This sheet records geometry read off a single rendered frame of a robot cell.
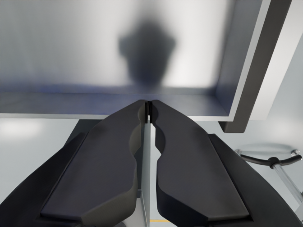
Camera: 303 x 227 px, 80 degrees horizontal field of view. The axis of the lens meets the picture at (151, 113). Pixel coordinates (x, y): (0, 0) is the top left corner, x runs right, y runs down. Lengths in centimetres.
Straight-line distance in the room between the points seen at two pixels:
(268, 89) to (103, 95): 14
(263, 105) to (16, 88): 21
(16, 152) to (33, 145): 17
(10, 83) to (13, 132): 146
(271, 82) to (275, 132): 140
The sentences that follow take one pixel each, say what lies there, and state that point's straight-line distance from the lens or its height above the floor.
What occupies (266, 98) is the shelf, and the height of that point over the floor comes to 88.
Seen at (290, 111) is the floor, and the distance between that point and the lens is 151.
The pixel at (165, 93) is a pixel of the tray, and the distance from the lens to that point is 16.
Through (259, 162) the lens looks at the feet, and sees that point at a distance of 155.
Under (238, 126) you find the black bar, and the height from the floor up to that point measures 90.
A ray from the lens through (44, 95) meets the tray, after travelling 17.
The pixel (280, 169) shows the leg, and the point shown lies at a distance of 155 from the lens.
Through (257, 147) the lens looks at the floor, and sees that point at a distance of 161.
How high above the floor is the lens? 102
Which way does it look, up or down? 57 degrees down
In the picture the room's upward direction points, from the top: 180 degrees counter-clockwise
